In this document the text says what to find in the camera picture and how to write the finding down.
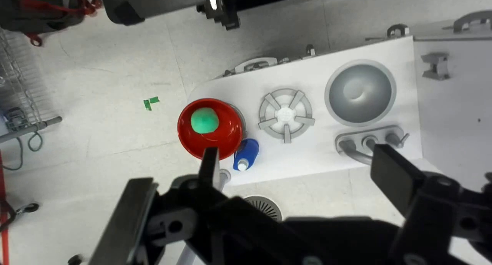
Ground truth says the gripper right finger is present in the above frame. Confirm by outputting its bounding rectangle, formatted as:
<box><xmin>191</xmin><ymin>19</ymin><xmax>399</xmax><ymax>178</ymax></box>
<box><xmin>370</xmin><ymin>144</ymin><xmax>492</xmax><ymax>265</ymax></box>

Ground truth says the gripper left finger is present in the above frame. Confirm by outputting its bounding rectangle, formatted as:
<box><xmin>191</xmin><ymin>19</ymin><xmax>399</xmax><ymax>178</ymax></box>
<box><xmin>88</xmin><ymin>148</ymin><xmax>236</xmax><ymax>265</ymax></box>

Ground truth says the blue bottle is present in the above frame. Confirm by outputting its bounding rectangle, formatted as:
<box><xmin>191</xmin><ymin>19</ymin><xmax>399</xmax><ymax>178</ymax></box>
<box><xmin>233</xmin><ymin>138</ymin><xmax>260</xmax><ymax>172</ymax></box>

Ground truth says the white toy kitchen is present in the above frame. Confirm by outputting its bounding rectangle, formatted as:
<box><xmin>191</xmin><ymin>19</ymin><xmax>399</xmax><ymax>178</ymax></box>
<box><xmin>185</xmin><ymin>10</ymin><xmax>492</xmax><ymax>189</ymax></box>

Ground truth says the grey toy tap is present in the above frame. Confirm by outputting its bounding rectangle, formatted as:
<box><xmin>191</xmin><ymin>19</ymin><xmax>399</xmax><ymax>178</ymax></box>
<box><xmin>335</xmin><ymin>124</ymin><xmax>410</xmax><ymax>166</ymax></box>

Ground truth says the green ball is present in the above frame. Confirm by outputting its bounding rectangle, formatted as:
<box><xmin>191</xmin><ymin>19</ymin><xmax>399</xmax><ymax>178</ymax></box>
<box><xmin>191</xmin><ymin>107</ymin><xmax>220</xmax><ymax>134</ymax></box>

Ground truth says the red bowl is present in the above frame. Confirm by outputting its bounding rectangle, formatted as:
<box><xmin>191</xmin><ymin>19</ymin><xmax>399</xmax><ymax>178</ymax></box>
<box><xmin>177</xmin><ymin>98</ymin><xmax>244</xmax><ymax>161</ymax></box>

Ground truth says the round floor drain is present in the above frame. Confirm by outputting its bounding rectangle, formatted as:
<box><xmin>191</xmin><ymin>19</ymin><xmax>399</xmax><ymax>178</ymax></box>
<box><xmin>243</xmin><ymin>195</ymin><xmax>283</xmax><ymax>222</ymax></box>

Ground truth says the grey toy sink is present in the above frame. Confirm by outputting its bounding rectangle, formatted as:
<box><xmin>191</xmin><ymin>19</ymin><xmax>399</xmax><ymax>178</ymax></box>
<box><xmin>325</xmin><ymin>60</ymin><xmax>397</xmax><ymax>127</ymax></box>

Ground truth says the grey toy burner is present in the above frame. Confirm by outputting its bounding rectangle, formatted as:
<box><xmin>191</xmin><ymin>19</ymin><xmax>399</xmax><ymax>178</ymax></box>
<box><xmin>258</xmin><ymin>89</ymin><xmax>316</xmax><ymax>144</ymax></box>

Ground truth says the black and red backpack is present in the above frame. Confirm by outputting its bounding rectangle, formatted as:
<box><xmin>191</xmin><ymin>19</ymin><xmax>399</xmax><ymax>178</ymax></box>
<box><xmin>0</xmin><ymin>0</ymin><xmax>103</xmax><ymax>47</ymax></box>

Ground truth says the green cable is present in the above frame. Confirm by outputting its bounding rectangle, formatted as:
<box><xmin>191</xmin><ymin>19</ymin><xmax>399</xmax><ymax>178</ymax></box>
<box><xmin>2</xmin><ymin>131</ymin><xmax>43</xmax><ymax>171</ymax></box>

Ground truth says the wire rack cart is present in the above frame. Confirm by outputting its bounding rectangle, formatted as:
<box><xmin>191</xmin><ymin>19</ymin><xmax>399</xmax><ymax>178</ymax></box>
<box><xmin>0</xmin><ymin>27</ymin><xmax>63</xmax><ymax>143</ymax></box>

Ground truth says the grey toy door handle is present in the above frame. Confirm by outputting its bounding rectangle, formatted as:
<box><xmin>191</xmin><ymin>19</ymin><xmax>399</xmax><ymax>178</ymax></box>
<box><xmin>387</xmin><ymin>23</ymin><xmax>410</xmax><ymax>38</ymax></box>
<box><xmin>453</xmin><ymin>10</ymin><xmax>492</xmax><ymax>33</ymax></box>

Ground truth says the camera on mount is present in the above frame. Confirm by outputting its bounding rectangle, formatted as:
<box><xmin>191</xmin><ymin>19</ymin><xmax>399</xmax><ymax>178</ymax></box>
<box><xmin>196</xmin><ymin>0</ymin><xmax>241</xmax><ymax>31</ymax></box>

